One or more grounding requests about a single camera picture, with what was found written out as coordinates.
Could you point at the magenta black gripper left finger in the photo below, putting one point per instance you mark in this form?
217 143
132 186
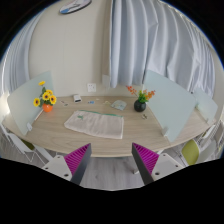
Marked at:
72 166

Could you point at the left grey curtain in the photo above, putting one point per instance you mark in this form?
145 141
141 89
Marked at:
14 69

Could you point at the white chair left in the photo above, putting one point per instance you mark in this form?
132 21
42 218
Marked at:
23 148

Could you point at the far right frosted divider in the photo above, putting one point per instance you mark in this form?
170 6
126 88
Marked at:
205 105

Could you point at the orange flowers in black vase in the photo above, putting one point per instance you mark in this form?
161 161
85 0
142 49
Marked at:
143 96

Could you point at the light blue curtain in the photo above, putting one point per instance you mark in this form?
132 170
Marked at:
149 35

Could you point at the sunflowers in orange vase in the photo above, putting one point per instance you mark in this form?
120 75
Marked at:
46 100

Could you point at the frosted desk divider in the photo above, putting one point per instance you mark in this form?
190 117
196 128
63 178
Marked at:
20 101
172 105

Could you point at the beige towel with green trim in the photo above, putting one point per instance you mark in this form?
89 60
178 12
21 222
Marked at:
96 124

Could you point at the left frosted desk divider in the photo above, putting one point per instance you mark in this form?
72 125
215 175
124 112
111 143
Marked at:
20 101

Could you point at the small white box device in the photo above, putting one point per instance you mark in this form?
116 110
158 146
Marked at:
77 98

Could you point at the green chair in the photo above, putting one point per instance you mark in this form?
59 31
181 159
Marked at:
191 152

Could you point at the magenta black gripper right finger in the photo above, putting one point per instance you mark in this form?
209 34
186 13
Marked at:
153 166

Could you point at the round wall clock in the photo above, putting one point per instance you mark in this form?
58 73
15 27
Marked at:
75 6

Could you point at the small object beside vase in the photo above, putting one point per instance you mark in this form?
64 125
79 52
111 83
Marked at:
144 116

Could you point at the white wall socket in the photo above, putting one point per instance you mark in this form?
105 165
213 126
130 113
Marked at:
91 87

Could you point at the right frosted desk divider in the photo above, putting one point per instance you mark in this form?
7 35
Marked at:
172 105

